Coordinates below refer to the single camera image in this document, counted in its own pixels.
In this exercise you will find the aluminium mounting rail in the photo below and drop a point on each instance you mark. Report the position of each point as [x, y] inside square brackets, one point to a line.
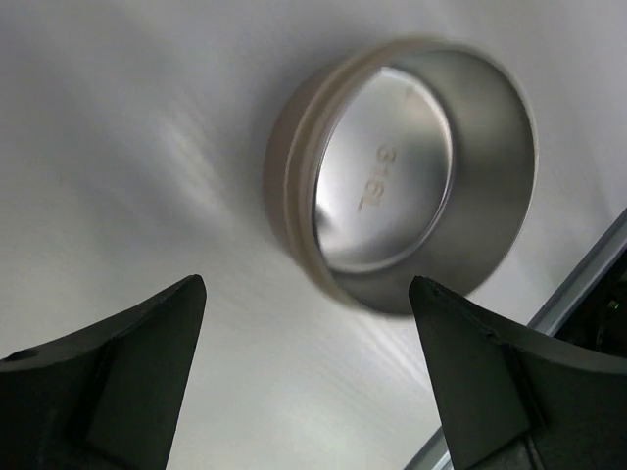
[588, 310]

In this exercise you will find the steel round lunch container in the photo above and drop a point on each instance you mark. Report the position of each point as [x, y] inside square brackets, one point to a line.
[416, 157]

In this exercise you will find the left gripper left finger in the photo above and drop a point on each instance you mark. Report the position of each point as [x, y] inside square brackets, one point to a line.
[107, 396]

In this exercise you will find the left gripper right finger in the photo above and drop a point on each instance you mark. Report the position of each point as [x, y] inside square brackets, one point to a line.
[510, 397]

